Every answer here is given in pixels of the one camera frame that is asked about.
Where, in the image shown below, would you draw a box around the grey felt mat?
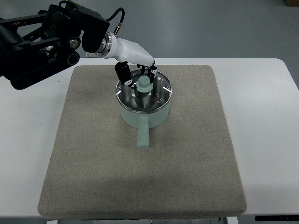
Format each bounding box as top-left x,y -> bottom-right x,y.
38,65 -> 247,220

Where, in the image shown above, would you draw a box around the mint green steel pot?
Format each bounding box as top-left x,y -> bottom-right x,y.
115,70 -> 173,150

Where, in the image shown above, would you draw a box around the black table control panel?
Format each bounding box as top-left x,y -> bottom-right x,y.
255,215 -> 299,222

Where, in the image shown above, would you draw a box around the cardboard box corner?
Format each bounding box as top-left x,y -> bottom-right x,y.
284,0 -> 299,7

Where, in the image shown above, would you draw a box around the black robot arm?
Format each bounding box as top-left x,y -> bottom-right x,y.
0,0 -> 125,90

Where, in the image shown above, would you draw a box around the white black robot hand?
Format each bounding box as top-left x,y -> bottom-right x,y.
96,32 -> 157,90

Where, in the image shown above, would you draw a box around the glass lid green knob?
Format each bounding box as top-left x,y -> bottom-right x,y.
116,71 -> 172,114

